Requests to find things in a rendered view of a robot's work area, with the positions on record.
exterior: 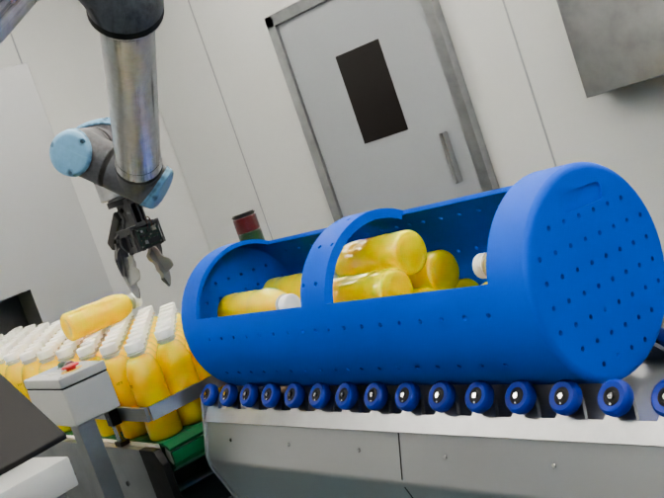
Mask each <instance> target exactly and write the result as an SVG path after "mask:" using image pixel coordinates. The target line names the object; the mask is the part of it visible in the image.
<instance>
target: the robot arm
mask: <svg viewBox="0 0 664 498"><path fill-rule="evenodd" d="M39 1H41V0H0V44H1V43H2V42H3V40H4V39H5V38H7V37H8V36H9V34H10V33H11V32H12V31H13V30H14V29H15V27H16V26H17V25H18V24H19V23H20V22H21V20H22V19H23V18H24V17H25V16H26V15H27V13H28V12H29V11H30V10H31V9H32V8H33V6H34V5H35V4H36V3H37V2H39ZM78 1H79V2H80V3H81V4H82V5H83V6H84V8H85V9H86V13H87V18H88V20H89V23H90V24H91V26H92V27H93V28H94V29H95V30H96V31H97V32H98V33H99V34H100V41H101V49H102V56H103V64H104V72H105V80H106V87H107V95H108V103H109V111H110V117H109V118H100V119H96V120H92V121H89V122H86V123H84V124H81V125H79V126H78V127H77V128H69V129H66V130H64V131H62V132H60V133H59V134H58V135H57V136H56V137H55V138H54V139H53V140H52V142H51V145H50V148H49V157H50V161H51V163H52V165H53V167H54V168H55V169H56V170H57V171H58V172H59V173H61V174H62V175H65V176H68V177H78V176H79V177H81V178H83V179H85V180H88V181H90V182H92V183H94V186H95V188H96V191H97V193H98V196H99V199H100V201H101V203H102V204H103V203H106V202H108V203H107V206H108V209H111V208H117V210H118V211H116V212H114V214H113V219H112V224H111V229H110V234H109V239H108V245H109V246H110V247H111V249H112V250H115V261H116V264H117V266H118V268H119V270H120V272H121V275H122V277H124V281H125V282H126V284H127V286H128V287H129V289H130V290H131V292H132V293H133V294H134V295H135V297H136V298H140V291H139V287H138V285H137V282H138V281H139V280H140V271H139V269H138V268H137V267H136V262H135V260H134V258H133V256H132V255H134V254H135V253H139V252H141V251H145V250H146V249H148V251H147V255H146V257H147V259H148V260H149V261H150V262H152V263H153V264H154V266H155V268H156V271H157V272H158V273H159V274H160V276H161V280H162V281H163V282H164V283H165V284H166V285H167V286H168V287H170V286H171V275H170V271H169V270H170V269H171V268H172V267H173V266H174V264H173V262H172V260H171V259H170V258H168V257H166V256H164V255H163V253H162V246H161V244H162V243H164V241H166V239H165V236H164V233H163V231H162V228H161V225H160V222H159V220H158V217H157V218H154V219H150V217H149V216H146V215H145V213H144V210H143V207H142V206H144V207H146V208H156V207H157V206H158V205H159V204H160V203H161V202H162V200H163V199H164V197H165V195H166V193H167V192H168V190H169V187H170V185H171V183H172V180H173V176H174V172H173V170H172V169H171V168H170V167H169V166H164V165H163V163H162V156H161V148H160V127H159V107H158V85H157V64H156V43H155V31H156V30H157V29H158V28H159V26H160V25H161V23H162V21H163V17H164V0H78ZM147 217H148V218H149V219H147ZM158 226H159V227H158ZM159 229H160V230H159ZM160 231H161V232H160ZM161 234H162V235H161ZM128 253H129V256H128Z"/></svg>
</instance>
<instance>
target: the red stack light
mask: <svg viewBox="0 0 664 498"><path fill-rule="evenodd" d="M232 222H233V224H234V228H235V229H236V230H235V231H236V233H237V235H241V234H244V233H247V232H250V231H253V230H255V229H258V228H260V227H261V226H260V223H259V220H258V217H257V215H256V213H253V214H250V215H248V216H245V217H242V218H239V219H236V220H233V221H232Z"/></svg>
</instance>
